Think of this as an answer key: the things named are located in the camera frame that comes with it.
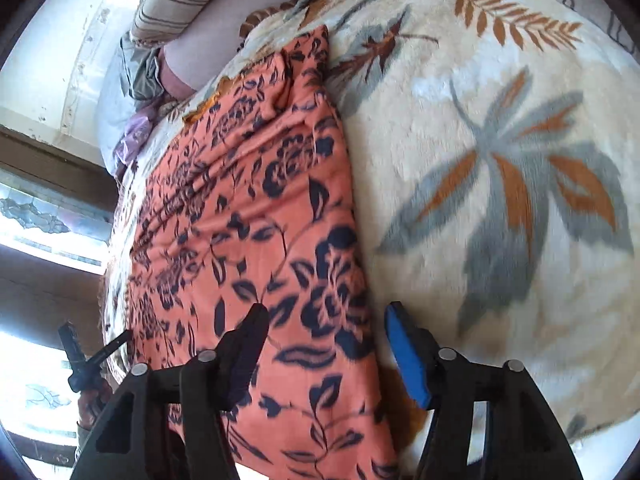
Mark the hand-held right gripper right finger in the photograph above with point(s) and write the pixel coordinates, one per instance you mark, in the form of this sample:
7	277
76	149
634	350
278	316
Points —
407	355

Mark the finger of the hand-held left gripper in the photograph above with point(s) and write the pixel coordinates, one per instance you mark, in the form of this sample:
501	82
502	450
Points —
70	347
111	347

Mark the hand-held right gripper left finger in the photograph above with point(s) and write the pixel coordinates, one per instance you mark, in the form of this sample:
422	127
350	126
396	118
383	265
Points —
247	350

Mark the orange floral garment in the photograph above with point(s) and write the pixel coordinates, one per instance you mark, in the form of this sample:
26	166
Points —
280	200

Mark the wooden framed patterned window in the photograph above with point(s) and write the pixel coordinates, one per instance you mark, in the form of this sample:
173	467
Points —
40	210

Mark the lilac floral cloth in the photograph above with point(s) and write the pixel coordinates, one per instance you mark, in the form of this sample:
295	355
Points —
132	135

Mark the cream leaf-print fleece blanket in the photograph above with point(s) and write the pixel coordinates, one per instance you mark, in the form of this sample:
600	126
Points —
450	125

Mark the light blue cloth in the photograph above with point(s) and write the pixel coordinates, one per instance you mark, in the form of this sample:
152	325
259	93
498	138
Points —
112	105

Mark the grey satin cloth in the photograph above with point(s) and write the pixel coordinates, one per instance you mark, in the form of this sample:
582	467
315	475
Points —
142	72

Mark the pink bed sheet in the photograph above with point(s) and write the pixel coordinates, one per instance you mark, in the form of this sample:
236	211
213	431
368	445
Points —
210	55

